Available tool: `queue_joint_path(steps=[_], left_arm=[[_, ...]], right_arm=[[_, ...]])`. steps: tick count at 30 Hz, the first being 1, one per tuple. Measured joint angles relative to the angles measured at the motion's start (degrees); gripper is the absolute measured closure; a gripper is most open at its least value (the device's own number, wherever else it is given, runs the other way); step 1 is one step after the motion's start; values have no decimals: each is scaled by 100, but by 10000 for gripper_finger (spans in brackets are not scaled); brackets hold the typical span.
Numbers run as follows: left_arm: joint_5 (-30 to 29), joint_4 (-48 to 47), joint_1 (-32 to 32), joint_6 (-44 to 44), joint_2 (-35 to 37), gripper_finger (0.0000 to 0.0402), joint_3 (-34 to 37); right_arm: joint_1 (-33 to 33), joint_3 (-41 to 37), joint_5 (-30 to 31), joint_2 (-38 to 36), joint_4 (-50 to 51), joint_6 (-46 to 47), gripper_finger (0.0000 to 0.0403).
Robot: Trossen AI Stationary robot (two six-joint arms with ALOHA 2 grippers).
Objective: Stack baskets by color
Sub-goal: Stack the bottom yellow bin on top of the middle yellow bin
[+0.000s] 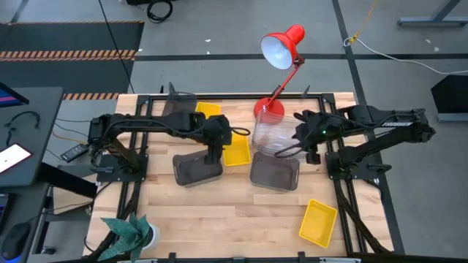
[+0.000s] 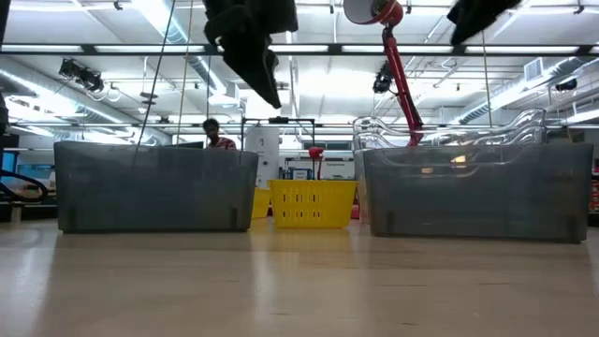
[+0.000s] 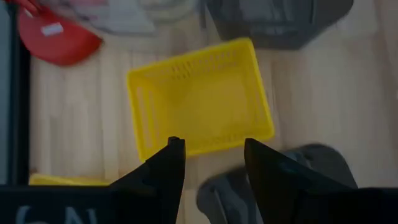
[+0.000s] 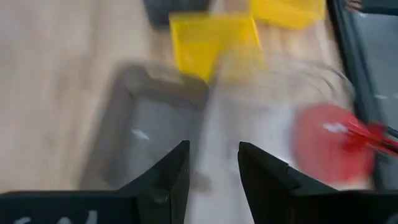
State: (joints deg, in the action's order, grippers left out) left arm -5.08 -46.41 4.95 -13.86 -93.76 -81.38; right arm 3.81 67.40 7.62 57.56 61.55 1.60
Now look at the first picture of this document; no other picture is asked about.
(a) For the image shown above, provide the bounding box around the coiled black cable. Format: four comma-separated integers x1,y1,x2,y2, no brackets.
146,0,174,24

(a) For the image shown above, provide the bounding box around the orange floor cable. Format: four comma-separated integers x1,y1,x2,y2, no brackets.
50,129,91,146

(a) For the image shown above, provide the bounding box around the black computer mouse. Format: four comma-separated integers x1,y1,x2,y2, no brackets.
1,221,32,262

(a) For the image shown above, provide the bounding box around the red desk lamp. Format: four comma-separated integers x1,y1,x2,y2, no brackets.
253,23,306,120

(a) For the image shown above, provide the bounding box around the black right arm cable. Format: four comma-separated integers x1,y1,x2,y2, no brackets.
273,140,313,159

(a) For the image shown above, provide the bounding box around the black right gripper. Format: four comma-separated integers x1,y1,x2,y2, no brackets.
292,111,331,165

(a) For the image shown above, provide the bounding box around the long thin black cable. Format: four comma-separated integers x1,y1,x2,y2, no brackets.
97,0,136,94

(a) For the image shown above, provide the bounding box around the black side desk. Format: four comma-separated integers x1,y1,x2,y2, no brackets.
0,86,65,188

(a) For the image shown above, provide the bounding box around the thin black looped cable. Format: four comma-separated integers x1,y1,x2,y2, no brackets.
3,110,41,147

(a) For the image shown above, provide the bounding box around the yellow plastic basket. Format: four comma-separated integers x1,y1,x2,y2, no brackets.
222,131,252,167
298,198,339,249
195,101,223,120

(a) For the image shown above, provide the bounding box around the grey metal table foot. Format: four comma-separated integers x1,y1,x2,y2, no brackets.
397,0,468,28

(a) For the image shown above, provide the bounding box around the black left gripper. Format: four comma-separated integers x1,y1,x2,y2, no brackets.
200,115,233,165

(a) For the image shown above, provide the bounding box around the black hazard-striped floor mat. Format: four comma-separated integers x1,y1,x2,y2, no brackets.
0,20,146,102

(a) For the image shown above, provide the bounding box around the smoke grey plastic bin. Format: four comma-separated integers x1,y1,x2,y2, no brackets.
249,150,301,193
171,148,224,188
162,82,199,118

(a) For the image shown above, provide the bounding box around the black aluminium table frame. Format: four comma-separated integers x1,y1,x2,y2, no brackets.
83,91,407,263

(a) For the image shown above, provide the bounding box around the dark grey lower desk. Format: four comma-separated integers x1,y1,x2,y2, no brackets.
0,182,53,263

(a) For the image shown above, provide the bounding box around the green paper plant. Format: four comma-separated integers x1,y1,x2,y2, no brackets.
97,213,153,262

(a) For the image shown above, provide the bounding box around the clear plastic bin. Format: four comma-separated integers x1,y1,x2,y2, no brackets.
252,113,310,161
251,109,308,159

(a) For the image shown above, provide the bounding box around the black floor equipment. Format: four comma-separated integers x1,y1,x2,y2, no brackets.
125,0,177,6

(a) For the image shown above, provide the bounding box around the black box with grey base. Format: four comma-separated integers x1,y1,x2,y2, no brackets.
430,74,468,123

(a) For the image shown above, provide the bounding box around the black power brick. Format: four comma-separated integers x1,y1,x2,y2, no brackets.
59,142,91,164

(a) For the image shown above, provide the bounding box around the computer monitor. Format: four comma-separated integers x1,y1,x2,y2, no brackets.
0,82,31,109

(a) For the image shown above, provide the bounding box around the white floor cable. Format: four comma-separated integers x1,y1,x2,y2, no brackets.
342,36,468,75

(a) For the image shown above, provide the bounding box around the black cable bundle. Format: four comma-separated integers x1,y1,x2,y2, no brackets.
86,180,146,259
334,180,390,255

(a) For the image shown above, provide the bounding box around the yellow floor cable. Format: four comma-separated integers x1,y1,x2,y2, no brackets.
348,0,380,45

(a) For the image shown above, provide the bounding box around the smartphone with white screen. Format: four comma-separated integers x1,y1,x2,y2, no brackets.
0,142,34,175

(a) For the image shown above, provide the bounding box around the white plant pot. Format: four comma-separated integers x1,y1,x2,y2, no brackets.
140,222,162,251

